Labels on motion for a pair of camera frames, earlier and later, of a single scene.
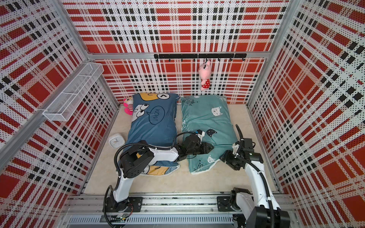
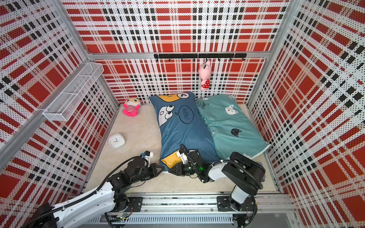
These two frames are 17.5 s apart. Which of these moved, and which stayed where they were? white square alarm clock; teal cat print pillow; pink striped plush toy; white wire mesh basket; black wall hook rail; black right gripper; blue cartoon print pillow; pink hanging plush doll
Moved: teal cat print pillow; black right gripper; blue cartoon print pillow
Stayed: white wire mesh basket; black wall hook rail; white square alarm clock; pink striped plush toy; pink hanging plush doll
